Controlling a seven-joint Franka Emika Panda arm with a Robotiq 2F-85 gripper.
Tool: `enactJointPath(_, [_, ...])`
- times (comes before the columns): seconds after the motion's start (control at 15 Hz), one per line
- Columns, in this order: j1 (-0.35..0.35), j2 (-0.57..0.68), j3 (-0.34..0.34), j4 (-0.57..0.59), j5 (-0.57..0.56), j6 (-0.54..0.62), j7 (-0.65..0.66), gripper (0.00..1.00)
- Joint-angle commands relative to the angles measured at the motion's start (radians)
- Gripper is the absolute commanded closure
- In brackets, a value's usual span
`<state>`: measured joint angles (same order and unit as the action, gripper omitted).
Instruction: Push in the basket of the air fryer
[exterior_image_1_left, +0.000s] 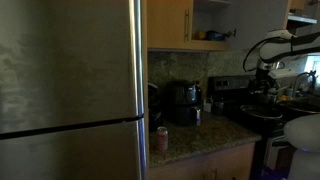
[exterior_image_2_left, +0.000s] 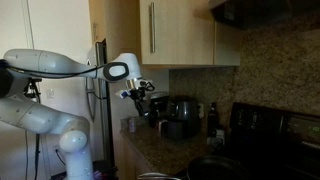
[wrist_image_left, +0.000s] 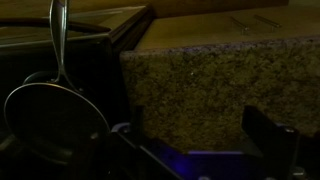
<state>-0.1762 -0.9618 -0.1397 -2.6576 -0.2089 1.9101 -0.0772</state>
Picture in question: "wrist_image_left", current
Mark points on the black frying pan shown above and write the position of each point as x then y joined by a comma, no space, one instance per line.
53,116

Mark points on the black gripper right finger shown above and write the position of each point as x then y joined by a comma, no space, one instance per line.
263,130

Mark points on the wooden base cabinet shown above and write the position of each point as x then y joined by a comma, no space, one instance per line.
200,30

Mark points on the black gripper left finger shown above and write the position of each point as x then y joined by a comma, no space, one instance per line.
138,121

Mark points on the black kitchen stove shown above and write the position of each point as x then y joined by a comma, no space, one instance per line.
96,63

